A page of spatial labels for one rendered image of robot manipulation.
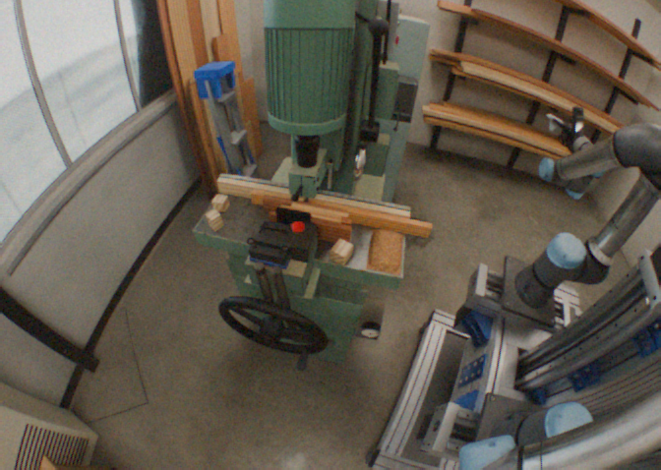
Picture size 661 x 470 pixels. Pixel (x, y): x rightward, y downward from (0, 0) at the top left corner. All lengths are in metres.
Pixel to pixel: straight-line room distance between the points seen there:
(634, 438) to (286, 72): 0.72
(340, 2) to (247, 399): 1.55
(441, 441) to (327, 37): 0.89
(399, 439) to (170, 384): 1.18
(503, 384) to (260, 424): 1.09
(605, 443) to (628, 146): 0.60
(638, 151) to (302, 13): 0.75
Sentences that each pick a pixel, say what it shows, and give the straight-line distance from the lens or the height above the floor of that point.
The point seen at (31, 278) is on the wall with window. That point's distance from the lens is 1.63.
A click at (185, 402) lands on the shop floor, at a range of 1.62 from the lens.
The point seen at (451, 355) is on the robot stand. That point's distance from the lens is 1.46.
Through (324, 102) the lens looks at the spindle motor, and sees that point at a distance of 0.55.
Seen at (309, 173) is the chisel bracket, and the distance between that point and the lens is 0.68.
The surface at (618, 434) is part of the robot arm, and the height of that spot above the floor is 1.26.
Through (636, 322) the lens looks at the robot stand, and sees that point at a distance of 0.69.
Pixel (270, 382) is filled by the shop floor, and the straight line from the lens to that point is 1.51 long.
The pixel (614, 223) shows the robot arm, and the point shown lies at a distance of 0.91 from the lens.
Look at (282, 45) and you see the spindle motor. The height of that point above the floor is 1.38.
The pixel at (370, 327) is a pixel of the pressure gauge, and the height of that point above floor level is 0.69.
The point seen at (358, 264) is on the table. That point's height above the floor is 0.90.
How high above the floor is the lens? 1.47
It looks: 46 degrees down
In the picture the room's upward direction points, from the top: 4 degrees clockwise
